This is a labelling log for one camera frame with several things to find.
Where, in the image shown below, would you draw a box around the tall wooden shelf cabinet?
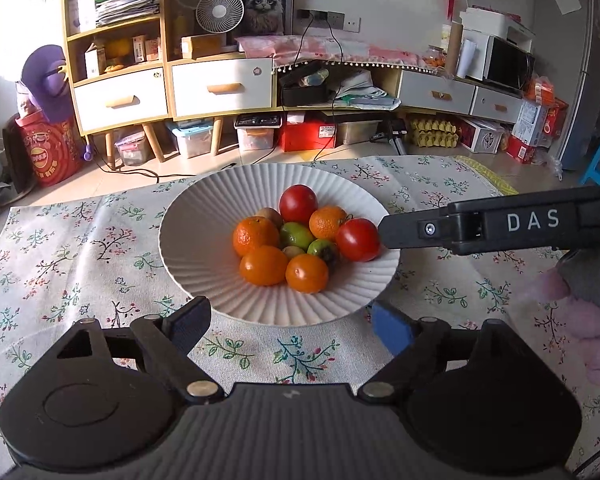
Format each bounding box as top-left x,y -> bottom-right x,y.
61,0 -> 173,158

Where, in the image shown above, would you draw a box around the white blue carton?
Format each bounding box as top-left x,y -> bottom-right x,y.
511,100 -> 551,148

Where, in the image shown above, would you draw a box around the wall power outlets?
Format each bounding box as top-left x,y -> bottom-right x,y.
297,9 -> 361,33

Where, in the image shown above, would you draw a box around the white green paper bags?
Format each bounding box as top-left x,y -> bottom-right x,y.
330,70 -> 401,110

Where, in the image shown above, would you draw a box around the white red gift box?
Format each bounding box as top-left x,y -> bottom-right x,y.
457,117 -> 506,153

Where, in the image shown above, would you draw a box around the grey refrigerator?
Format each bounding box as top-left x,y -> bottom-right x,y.
532,0 -> 600,171

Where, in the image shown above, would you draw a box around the yellow egg cartons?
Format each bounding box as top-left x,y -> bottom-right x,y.
409,116 -> 461,148

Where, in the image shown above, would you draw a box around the stack of papers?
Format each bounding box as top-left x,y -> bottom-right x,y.
95,0 -> 160,27

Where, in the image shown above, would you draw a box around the clear bin black lid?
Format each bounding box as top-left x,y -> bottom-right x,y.
235,115 -> 282,152

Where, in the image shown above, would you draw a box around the floral tablecloth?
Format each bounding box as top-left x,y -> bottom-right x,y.
0,155 -> 600,480

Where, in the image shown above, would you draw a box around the green lime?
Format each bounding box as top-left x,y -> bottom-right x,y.
280,222 -> 315,250
307,239 -> 338,263

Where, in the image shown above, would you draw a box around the clear plastic bin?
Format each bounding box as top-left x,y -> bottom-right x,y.
336,119 -> 383,146

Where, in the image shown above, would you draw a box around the red printed bucket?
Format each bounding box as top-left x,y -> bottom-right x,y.
15,115 -> 86,188

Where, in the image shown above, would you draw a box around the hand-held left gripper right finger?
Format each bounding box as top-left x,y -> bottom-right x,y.
357,300 -> 513,403

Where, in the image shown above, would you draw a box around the clear bin blue lid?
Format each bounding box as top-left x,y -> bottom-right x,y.
167,121 -> 214,159

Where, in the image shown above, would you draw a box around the white orange carton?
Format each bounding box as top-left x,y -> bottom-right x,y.
84,42 -> 107,78

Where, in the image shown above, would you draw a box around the long wooden media cabinet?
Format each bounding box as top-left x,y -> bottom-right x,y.
275,60 -> 526,121

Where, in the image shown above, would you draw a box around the low wooden drawer cabinet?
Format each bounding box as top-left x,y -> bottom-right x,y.
167,55 -> 276,156

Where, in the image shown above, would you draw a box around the red tomato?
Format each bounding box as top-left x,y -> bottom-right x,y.
336,218 -> 382,263
279,184 -> 319,226

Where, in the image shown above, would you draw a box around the small white desk fan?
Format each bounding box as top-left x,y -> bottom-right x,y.
196,0 -> 245,48

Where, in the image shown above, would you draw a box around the white box on shelf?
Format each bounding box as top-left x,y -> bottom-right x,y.
69,0 -> 97,33

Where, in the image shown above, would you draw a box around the person's right hand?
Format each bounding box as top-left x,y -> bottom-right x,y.
522,266 -> 600,387

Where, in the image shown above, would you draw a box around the brown cardboard box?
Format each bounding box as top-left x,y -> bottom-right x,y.
181,35 -> 227,59

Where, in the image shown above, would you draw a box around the orange snack bag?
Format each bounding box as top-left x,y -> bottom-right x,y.
525,74 -> 556,106

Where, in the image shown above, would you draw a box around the framed cat picture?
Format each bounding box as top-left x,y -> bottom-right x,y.
227,0 -> 296,37

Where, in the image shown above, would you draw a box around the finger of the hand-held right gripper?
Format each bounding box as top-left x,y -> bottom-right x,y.
378,205 -> 454,251

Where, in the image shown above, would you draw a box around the pink floral cover cloth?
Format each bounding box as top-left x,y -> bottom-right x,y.
235,35 -> 451,78

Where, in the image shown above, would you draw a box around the white microwave oven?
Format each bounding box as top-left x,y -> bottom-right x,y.
482,35 -> 536,95

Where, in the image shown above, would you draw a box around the orange mandarin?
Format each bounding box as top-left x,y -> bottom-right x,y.
239,245 -> 290,287
232,216 -> 281,258
309,206 -> 349,241
285,253 -> 330,294

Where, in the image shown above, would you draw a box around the white ribbed plate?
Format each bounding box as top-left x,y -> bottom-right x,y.
159,164 -> 401,327

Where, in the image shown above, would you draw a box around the red cardboard box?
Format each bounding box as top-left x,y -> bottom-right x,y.
279,120 -> 338,153

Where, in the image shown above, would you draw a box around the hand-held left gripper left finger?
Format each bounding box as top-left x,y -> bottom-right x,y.
55,295 -> 226,403

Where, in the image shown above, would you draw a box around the clear bin pink lid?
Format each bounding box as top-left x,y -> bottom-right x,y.
115,130 -> 148,167

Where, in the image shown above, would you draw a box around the purple hat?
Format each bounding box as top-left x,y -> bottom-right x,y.
20,44 -> 71,123

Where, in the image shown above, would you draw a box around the black bag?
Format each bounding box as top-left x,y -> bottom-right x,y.
280,62 -> 331,107

